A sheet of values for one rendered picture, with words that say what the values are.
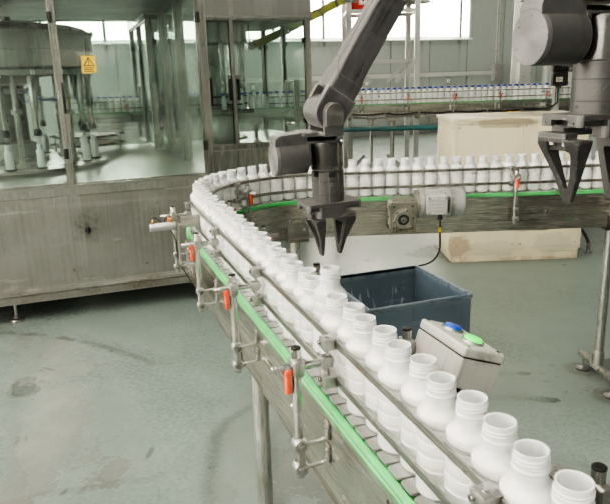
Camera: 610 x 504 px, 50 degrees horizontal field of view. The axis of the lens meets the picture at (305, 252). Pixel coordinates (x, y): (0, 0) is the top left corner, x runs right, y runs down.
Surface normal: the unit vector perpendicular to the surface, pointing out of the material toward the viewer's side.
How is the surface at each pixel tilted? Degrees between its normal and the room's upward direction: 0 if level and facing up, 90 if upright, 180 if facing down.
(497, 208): 90
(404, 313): 90
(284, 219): 90
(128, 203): 90
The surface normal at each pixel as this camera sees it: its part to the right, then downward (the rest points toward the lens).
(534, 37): -0.94, 0.11
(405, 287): 0.33, 0.24
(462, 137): 0.03, 0.26
